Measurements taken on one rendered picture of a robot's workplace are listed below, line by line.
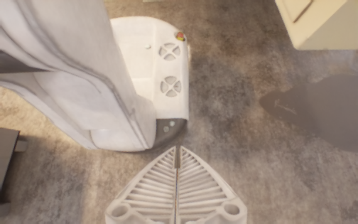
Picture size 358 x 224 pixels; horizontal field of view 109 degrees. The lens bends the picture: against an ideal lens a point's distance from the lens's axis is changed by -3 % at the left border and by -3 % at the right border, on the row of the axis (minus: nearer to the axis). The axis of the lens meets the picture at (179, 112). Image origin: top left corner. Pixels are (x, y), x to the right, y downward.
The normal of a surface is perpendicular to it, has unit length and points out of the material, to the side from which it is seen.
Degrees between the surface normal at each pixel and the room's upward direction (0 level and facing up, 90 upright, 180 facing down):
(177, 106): 38
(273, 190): 0
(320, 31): 90
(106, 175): 0
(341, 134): 0
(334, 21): 90
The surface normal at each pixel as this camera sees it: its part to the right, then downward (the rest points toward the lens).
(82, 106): 0.01, 0.73
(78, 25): 1.00, -0.03
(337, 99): -0.02, -0.31
